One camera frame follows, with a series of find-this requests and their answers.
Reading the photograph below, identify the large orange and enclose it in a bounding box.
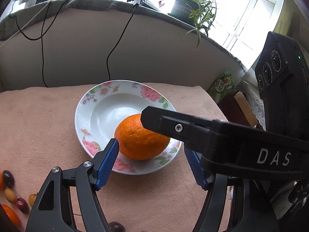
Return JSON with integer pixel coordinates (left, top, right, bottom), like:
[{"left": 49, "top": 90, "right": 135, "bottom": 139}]
[
  {"left": 1, "top": 204, "right": 21, "bottom": 228},
  {"left": 114, "top": 114, "right": 170, "bottom": 160}
]

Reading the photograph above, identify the dark cherry with stem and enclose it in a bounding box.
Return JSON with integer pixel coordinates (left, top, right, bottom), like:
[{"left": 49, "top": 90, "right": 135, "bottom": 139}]
[{"left": 2, "top": 170, "right": 15, "bottom": 189}]

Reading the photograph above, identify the small mandarin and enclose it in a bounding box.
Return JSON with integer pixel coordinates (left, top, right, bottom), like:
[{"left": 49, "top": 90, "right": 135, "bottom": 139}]
[{"left": 0, "top": 172, "right": 5, "bottom": 191}]

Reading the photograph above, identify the cardboard box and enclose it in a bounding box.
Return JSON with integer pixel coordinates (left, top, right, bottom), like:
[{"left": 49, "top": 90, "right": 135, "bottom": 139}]
[{"left": 234, "top": 91, "right": 258, "bottom": 127}]

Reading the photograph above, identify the white floral plate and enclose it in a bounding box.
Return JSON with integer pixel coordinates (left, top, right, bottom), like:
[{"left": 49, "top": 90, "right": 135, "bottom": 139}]
[{"left": 74, "top": 80, "right": 182, "bottom": 175}]

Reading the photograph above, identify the green snack bag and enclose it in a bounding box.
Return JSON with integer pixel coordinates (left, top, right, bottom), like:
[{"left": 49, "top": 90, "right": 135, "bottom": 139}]
[{"left": 207, "top": 71, "right": 237, "bottom": 104}]

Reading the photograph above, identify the red cherry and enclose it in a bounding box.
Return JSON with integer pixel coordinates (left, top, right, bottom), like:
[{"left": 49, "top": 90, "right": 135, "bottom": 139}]
[{"left": 15, "top": 197, "right": 29, "bottom": 214}]

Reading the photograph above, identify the potted spider plant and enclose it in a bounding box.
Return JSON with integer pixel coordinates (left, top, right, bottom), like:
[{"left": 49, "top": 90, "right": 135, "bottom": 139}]
[{"left": 175, "top": 0, "right": 217, "bottom": 50}]

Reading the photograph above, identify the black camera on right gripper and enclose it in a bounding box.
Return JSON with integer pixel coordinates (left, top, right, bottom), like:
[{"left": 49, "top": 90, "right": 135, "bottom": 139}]
[{"left": 255, "top": 32, "right": 308, "bottom": 141}]

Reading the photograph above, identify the white cable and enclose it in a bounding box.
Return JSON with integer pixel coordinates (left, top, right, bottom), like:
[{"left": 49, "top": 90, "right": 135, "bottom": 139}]
[{"left": 0, "top": 0, "right": 53, "bottom": 49}]

